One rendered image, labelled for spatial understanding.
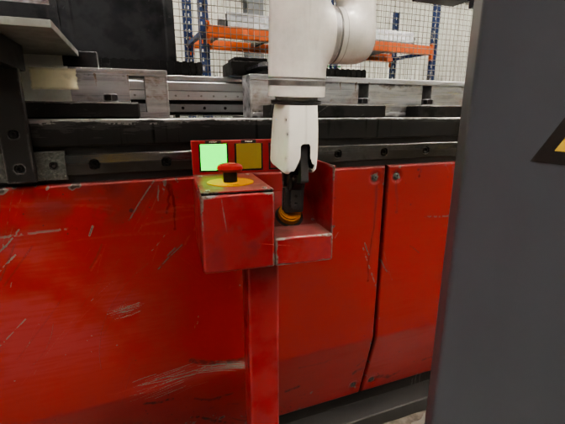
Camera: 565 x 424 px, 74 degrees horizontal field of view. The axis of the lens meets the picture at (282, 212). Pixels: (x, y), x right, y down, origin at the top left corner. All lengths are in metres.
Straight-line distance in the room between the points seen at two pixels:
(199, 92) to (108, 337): 0.67
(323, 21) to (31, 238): 0.59
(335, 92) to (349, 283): 0.47
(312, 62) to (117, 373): 0.70
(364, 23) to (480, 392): 0.49
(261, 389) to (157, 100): 0.60
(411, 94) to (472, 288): 0.95
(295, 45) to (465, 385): 0.45
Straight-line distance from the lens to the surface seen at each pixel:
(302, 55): 0.54
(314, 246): 0.58
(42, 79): 0.86
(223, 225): 0.53
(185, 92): 1.12
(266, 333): 0.68
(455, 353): 0.19
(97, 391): 0.91
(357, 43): 0.58
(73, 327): 0.84
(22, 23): 0.62
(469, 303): 0.18
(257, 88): 0.89
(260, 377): 0.73
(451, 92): 1.19
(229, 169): 0.57
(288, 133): 0.53
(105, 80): 0.85
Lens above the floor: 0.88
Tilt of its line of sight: 15 degrees down
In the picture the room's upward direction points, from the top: straight up
